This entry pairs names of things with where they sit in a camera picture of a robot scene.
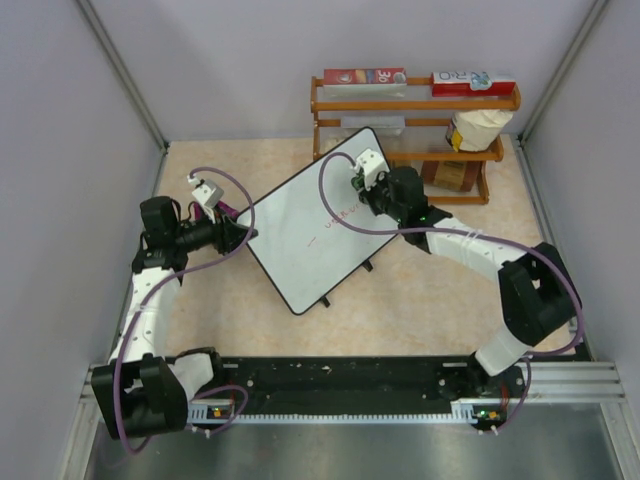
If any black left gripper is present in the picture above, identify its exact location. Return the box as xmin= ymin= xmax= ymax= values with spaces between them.
xmin=173 ymin=205 xmax=258 ymax=256

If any black-framed whiteboard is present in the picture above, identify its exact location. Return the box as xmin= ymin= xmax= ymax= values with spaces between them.
xmin=248 ymin=128 xmax=397 ymax=315

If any green bone-shaped whiteboard eraser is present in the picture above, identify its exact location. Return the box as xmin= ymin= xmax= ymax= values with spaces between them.
xmin=351 ymin=174 xmax=364 ymax=192

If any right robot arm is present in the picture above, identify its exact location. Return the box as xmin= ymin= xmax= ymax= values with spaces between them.
xmin=351 ymin=167 xmax=583 ymax=396

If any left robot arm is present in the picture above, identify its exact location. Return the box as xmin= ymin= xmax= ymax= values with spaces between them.
xmin=91 ymin=196 xmax=258 ymax=439

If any purple snack package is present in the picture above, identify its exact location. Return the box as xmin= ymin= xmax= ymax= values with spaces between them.
xmin=194 ymin=201 xmax=239 ymax=221

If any orange wooden shelf rack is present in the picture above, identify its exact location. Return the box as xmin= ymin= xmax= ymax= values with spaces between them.
xmin=310 ymin=76 xmax=521 ymax=205

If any clear plastic box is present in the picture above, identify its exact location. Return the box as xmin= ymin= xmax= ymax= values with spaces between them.
xmin=340 ymin=115 xmax=406 ymax=137

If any white paper bag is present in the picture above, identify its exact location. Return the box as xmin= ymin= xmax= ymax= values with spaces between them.
xmin=445 ymin=109 xmax=514 ymax=152

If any red foil wrap box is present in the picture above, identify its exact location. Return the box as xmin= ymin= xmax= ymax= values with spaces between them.
xmin=323 ymin=68 xmax=407 ymax=87

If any red white toothpaste box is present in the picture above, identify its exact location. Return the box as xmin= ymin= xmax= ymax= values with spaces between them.
xmin=431 ymin=71 xmax=516 ymax=97

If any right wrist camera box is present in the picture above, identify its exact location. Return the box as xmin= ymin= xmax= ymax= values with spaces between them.
xmin=353 ymin=148 xmax=389 ymax=191

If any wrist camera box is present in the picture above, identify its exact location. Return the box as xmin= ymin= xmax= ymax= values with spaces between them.
xmin=353 ymin=148 xmax=389 ymax=191
xmin=187 ymin=175 xmax=224 ymax=209

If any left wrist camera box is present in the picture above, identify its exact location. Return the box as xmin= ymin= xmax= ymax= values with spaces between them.
xmin=187 ymin=175 xmax=224 ymax=209

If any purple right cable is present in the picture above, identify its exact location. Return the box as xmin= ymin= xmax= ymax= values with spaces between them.
xmin=317 ymin=152 xmax=586 ymax=434

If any purple cable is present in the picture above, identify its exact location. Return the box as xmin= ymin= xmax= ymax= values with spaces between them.
xmin=317 ymin=152 xmax=586 ymax=434
xmin=112 ymin=164 xmax=257 ymax=454

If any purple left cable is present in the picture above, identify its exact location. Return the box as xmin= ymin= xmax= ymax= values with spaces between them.
xmin=112 ymin=164 xmax=257 ymax=454

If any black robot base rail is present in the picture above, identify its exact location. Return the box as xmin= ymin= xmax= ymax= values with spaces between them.
xmin=199 ymin=356 xmax=526 ymax=400

